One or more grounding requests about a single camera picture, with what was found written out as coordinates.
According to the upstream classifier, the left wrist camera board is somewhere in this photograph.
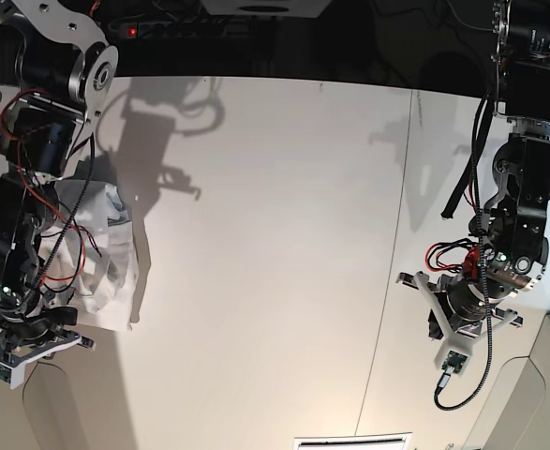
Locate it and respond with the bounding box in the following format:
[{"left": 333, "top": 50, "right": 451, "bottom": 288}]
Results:
[{"left": 441, "top": 351, "right": 468, "bottom": 375}]

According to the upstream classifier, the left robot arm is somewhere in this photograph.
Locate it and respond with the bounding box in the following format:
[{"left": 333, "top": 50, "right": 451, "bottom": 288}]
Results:
[{"left": 398, "top": 1, "right": 550, "bottom": 378}]

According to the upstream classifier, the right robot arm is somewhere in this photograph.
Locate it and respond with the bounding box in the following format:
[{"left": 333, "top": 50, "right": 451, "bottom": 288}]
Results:
[{"left": 0, "top": 1, "right": 119, "bottom": 388}]

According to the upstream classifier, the black power strip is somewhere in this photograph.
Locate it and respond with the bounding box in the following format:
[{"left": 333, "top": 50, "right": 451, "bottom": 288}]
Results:
[{"left": 107, "top": 16, "right": 281, "bottom": 40}]

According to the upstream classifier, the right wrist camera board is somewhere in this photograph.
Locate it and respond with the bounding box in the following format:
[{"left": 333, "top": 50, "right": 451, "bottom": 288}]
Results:
[{"left": 0, "top": 364, "right": 12, "bottom": 384}]

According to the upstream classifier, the white vent grille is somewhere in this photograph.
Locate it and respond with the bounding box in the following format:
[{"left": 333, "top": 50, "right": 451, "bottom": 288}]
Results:
[{"left": 293, "top": 432, "right": 412, "bottom": 450}]

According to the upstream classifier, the white t-shirt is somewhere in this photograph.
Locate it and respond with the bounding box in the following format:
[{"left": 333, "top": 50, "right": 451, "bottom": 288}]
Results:
[{"left": 43, "top": 181, "right": 139, "bottom": 331}]

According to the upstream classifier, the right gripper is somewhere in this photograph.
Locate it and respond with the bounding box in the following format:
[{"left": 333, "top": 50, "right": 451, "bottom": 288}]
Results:
[{"left": 0, "top": 307, "right": 96, "bottom": 389}]

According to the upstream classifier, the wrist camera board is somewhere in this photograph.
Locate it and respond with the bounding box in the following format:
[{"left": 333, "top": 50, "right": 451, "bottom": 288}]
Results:
[
  {"left": 441, "top": 351, "right": 468, "bottom": 375},
  {"left": 0, "top": 364, "right": 12, "bottom": 384}
]

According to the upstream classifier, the black braided right cable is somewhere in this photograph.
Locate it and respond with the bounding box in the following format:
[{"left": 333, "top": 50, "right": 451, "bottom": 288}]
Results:
[{"left": 433, "top": 88, "right": 496, "bottom": 413}]

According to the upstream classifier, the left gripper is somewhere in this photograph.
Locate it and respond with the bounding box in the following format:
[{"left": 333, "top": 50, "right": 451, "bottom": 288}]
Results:
[{"left": 397, "top": 272, "right": 523, "bottom": 376}]

